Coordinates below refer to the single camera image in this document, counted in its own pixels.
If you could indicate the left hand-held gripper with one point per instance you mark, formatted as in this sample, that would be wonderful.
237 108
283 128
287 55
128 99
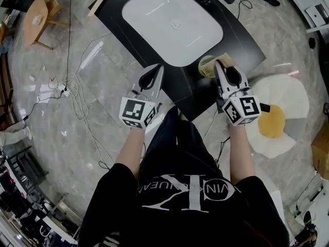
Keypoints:
140 96

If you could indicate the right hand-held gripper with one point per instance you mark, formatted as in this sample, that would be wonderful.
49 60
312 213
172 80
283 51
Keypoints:
240 104

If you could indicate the green translucent cup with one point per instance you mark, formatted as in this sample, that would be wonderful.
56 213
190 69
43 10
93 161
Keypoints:
205 67

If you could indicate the white sink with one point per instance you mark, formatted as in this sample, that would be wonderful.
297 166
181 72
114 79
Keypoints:
167 17

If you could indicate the person's right forearm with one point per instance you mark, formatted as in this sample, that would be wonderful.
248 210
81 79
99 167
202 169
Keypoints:
240 153

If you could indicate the person's left forearm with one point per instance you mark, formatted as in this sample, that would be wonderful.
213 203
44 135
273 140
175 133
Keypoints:
129 150

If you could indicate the egg-shaped white yellow rug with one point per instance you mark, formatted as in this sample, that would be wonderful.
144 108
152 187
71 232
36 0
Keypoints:
280 91

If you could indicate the brown cardboard piece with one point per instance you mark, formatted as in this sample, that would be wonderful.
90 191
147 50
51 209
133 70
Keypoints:
227 59

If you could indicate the person's black trousers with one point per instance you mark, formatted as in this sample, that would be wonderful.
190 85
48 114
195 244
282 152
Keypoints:
174 138

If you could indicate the black vanity unit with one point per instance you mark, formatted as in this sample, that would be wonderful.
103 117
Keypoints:
231 42

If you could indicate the white power strip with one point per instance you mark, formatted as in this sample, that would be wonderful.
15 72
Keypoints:
63 89

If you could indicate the brown cardboard box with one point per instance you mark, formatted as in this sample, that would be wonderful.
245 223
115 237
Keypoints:
321 150

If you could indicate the light wooden plank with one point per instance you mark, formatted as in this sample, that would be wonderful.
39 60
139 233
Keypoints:
100 1

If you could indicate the silver laptop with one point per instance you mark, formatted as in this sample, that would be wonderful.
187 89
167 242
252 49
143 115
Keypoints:
317 14

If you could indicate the person's black printed shirt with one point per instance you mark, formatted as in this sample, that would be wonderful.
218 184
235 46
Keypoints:
185 210

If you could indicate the wooden side table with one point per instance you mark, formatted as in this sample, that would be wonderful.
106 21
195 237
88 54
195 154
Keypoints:
36 22

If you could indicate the black shelf rack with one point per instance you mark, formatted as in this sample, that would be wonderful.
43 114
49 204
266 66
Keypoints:
25 166

